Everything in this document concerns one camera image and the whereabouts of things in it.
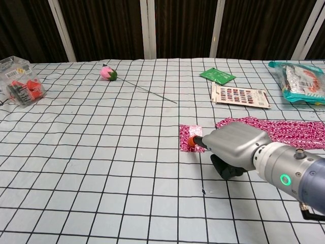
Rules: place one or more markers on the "white frame pole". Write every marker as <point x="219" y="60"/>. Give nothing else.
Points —
<point x="148" y="29"/>
<point x="306" y="28"/>
<point x="62" y="30"/>
<point x="218" y="28"/>

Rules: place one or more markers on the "white checked tablecloth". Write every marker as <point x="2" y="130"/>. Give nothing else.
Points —
<point x="101" y="165"/>

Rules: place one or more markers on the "small pink patterned pouch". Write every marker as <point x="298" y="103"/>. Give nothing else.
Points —
<point x="184" y="138"/>

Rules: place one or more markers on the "clear plastic box red parts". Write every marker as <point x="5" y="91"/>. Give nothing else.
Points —
<point x="21" y="81"/>

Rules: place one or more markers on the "green sachet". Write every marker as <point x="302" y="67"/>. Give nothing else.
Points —
<point x="217" y="75"/>

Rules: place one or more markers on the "teal snack bag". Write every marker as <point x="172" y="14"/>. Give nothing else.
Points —
<point x="302" y="81"/>

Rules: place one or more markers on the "pink artificial rose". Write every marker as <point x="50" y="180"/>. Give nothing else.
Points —
<point x="108" y="73"/>

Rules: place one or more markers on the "sticker sheet card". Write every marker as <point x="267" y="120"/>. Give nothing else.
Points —
<point x="238" y="95"/>

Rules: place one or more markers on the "dark brown curtain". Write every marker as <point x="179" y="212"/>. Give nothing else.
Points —
<point x="106" y="28"/>

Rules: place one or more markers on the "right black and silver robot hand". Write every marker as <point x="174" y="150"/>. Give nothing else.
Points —
<point x="236" y="145"/>

